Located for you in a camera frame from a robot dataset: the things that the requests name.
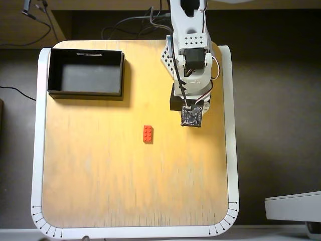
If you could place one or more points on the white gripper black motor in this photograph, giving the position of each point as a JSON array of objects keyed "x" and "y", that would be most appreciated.
[{"x": 176, "y": 103}]

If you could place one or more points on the red lego block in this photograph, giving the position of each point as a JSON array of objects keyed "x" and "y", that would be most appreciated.
[{"x": 148, "y": 134}]

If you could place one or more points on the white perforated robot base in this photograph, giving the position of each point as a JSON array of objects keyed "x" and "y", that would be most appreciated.
[{"x": 166, "y": 56}]

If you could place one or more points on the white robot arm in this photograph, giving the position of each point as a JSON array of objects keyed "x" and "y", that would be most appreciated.
[{"x": 180, "y": 25}]

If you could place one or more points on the black rectangular bin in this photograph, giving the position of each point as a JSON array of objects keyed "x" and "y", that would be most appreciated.
[{"x": 87, "y": 77}]

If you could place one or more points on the white flat device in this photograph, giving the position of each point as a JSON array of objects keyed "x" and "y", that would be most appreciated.
[{"x": 293, "y": 208}]

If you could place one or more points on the white table rim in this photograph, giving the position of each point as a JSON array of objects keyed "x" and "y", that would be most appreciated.
[{"x": 39, "y": 150}]

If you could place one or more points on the black wrist camera circuit board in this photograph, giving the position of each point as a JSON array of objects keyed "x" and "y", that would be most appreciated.
[{"x": 191, "y": 116}]

